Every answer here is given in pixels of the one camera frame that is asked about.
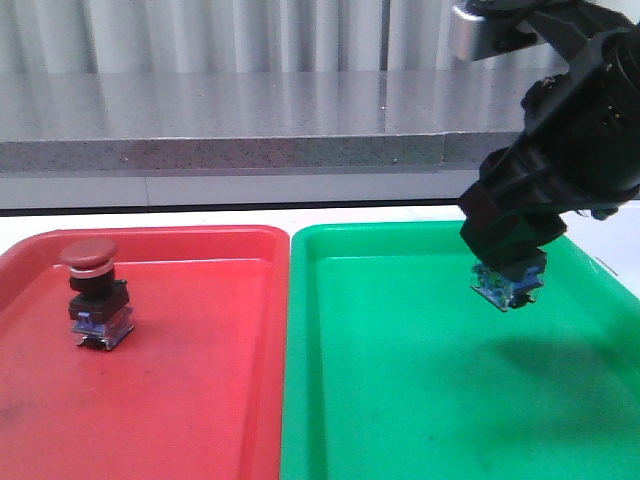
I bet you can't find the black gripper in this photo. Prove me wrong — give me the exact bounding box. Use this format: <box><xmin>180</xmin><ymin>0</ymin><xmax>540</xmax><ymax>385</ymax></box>
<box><xmin>458</xmin><ymin>29</ymin><xmax>639</xmax><ymax>273</ymax></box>

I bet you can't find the green mushroom push button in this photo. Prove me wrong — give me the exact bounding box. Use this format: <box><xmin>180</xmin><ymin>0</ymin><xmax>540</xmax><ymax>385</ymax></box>
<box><xmin>470</xmin><ymin>249</ymin><xmax>547</xmax><ymax>312</ymax></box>

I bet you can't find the red mushroom push button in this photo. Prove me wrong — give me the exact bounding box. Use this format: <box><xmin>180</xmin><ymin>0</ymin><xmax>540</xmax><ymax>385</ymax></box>
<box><xmin>59</xmin><ymin>238</ymin><xmax>134</xmax><ymax>351</ymax></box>

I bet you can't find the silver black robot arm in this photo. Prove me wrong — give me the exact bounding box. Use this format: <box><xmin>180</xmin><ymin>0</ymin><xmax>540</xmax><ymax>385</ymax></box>
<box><xmin>458</xmin><ymin>1</ymin><xmax>639</xmax><ymax>279</ymax></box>

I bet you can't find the grey stone counter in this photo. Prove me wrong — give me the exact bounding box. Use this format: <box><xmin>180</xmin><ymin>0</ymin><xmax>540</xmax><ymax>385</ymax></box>
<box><xmin>1</xmin><ymin>68</ymin><xmax>545</xmax><ymax>211</ymax></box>

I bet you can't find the green plastic tray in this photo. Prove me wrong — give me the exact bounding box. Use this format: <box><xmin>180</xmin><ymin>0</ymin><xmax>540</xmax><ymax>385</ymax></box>
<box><xmin>281</xmin><ymin>222</ymin><xmax>639</xmax><ymax>479</ymax></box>

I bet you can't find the red plastic tray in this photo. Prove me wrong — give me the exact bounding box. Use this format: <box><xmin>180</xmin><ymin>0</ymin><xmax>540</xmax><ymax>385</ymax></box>
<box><xmin>1</xmin><ymin>226</ymin><xmax>289</xmax><ymax>479</ymax></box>

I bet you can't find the grey pleated curtain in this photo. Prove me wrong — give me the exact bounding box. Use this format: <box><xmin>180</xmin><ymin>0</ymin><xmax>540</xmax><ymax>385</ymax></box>
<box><xmin>0</xmin><ymin>0</ymin><xmax>571</xmax><ymax>74</ymax></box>

